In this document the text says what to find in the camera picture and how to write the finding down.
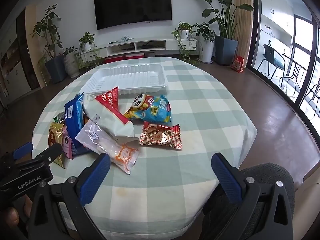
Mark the right red storage box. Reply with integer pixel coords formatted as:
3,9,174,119
125,53,145,59

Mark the red storage box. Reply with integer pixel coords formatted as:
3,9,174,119
104,55,125,63
125,53,145,59

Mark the black balcony chair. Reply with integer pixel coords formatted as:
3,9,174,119
304,84,320,117
256,44,286,86

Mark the person's left hand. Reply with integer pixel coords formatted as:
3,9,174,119
2,195,33,228

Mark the pink snack packet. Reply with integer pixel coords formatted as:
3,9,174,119
62,127,73,159

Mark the red gift bag on floor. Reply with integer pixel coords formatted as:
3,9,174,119
231,56,245,73

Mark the gold red snack packet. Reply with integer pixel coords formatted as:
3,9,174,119
48,122,65,169

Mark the trailing plant on stand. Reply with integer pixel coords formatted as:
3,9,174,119
171,22,200,67

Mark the beige curtain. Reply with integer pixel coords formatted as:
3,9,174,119
233,0,253,67

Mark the clear white orange snack packet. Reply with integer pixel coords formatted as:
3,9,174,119
75,120,139,175

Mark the black wall television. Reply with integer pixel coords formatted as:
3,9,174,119
94,0,172,30

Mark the left red storage box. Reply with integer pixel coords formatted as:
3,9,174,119
104,55,125,63

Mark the left tree in dark pot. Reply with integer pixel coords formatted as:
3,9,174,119
32,4,67,83

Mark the small grey pot under console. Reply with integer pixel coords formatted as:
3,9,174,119
145,51,156,57

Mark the black balcony table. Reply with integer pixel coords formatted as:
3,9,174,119
281,53,307,96

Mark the blue snack packet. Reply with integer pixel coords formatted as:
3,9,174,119
64,94,89,156

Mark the red patterned candy packet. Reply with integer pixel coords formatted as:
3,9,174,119
139,121,182,150

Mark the white tv console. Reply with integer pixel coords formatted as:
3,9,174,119
82,38,201,58

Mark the plant in white tall pot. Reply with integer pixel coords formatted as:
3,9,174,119
193,23,215,64

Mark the small trailing plant on console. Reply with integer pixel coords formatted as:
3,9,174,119
75,32,102,69

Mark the white red long snack bag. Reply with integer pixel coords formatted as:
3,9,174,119
83,87,138,144

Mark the wooden cabinet shelf unit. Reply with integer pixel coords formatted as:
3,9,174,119
1,10,40,107

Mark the blue panda snack bag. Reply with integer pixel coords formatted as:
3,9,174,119
124,94,171,124

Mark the black sesame snack packet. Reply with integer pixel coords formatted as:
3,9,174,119
53,112,65,124

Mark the plant in white ribbed pot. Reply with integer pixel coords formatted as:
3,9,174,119
63,47,79,78

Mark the tall plant in blue pot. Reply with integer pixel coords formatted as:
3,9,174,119
202,0,254,66

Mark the white plastic tray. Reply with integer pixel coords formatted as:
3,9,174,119
79,63,168,95

